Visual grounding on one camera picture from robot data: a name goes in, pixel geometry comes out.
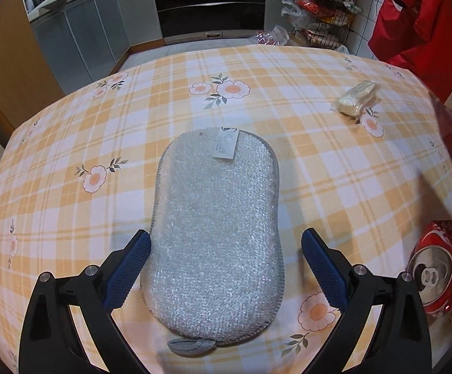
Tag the cream plastic packet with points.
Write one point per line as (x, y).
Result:
(356, 99)

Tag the black built-in oven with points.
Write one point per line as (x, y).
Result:
(210, 4)

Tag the grey kitchen base cabinets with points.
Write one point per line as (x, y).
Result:
(93, 35)

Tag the red hanging cloth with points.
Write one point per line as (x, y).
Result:
(421, 23)

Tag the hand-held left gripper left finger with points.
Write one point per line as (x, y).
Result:
(126, 272)

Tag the crushed red soda can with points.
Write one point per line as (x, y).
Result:
(440, 265)

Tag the yellow checked floral tablecloth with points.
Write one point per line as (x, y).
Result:
(74, 132)

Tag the silver mesh scrubbing pad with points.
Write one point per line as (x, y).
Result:
(214, 233)

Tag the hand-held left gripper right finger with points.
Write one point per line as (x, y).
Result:
(323, 265)

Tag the clear plastic bag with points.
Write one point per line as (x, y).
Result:
(298, 13)
(271, 37)

